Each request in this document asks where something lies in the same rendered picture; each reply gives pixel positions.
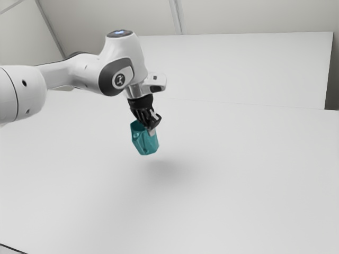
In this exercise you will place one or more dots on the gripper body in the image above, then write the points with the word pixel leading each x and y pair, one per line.
pixel 140 105

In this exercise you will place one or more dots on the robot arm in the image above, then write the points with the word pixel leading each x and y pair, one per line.
pixel 79 68

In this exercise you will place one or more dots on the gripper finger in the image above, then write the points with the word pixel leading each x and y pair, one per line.
pixel 154 121

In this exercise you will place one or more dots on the teal faceted mug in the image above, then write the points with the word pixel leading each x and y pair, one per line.
pixel 144 140

